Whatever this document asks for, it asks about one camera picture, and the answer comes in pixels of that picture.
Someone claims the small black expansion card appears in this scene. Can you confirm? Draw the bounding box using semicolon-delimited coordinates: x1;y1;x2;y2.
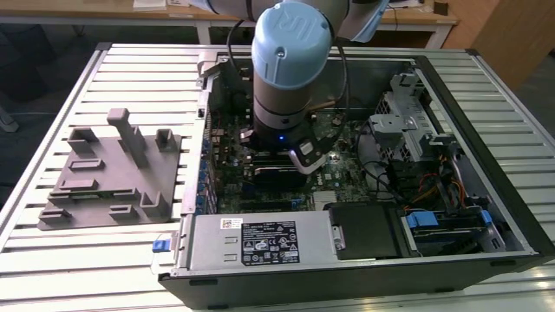
253;166;309;189

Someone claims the black expansion slot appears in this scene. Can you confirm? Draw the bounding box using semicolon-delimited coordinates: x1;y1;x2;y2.
238;200;304;211

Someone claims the small silver heat sink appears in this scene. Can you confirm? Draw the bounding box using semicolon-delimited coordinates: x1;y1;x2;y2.
312;190;337;209

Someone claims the green motherboard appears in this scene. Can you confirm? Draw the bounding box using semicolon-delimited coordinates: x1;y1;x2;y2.
201;109;393;215

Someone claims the silver metal drive cage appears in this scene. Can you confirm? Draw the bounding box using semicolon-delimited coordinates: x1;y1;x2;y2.
368;73;456;163

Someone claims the silver power supply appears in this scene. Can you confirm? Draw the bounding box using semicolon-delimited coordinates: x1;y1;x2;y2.
172;213;334;270

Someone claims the grey parts rack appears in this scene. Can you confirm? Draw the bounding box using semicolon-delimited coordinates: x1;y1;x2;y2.
37;108;192;231

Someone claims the blue disk carrier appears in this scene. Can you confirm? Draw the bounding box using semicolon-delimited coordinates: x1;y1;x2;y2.
405;211;440;230

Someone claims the black PC case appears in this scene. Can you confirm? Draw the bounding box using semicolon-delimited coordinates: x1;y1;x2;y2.
154;47;555;311

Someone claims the disk bay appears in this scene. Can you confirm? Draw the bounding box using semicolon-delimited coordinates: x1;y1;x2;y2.
400;207;508;257

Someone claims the grey chair foot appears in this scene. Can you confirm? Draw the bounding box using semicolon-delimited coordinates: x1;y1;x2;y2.
0;105;21;133

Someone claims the wooden cabinet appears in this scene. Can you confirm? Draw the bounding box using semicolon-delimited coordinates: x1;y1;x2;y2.
469;0;555;95

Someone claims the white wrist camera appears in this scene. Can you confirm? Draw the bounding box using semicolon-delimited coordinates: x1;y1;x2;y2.
288;138;330;176

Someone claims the black wire bundle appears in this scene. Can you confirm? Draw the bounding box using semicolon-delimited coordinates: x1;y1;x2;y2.
361;159;420;204

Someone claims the coloured wire bundle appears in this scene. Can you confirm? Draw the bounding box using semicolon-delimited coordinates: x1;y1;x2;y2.
407;172;469;204

